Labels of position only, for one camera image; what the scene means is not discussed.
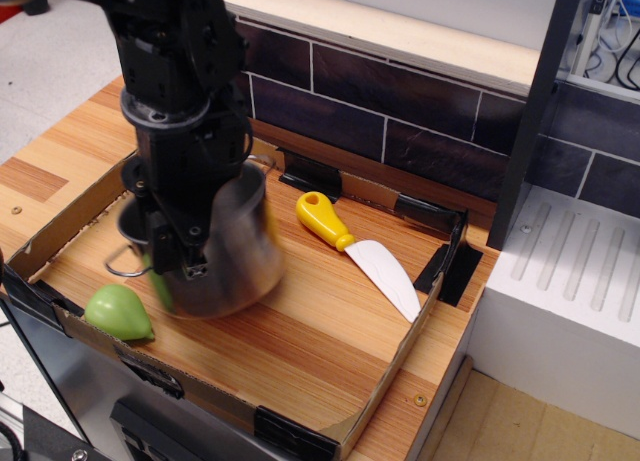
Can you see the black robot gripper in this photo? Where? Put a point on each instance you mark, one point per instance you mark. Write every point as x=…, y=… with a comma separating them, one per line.
x=182, y=161

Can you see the white dish drying rack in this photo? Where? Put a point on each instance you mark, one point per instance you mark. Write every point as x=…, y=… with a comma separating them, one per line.
x=559, y=317

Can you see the yellow handled toy knife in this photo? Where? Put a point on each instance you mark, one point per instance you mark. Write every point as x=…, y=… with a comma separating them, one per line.
x=316, y=212

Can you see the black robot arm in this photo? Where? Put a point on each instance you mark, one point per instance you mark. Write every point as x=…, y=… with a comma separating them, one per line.
x=179, y=61

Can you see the green plastic pear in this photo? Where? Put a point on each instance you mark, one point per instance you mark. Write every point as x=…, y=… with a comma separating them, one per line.
x=117, y=310

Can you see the cardboard fence with black tape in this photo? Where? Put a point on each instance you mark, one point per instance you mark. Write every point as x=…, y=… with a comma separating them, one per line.
x=325, y=349

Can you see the dark grey vertical post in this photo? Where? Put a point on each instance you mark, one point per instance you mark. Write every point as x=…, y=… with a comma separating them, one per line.
x=514, y=188

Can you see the stainless steel pot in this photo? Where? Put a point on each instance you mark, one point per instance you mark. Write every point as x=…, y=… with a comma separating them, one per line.
x=222, y=259

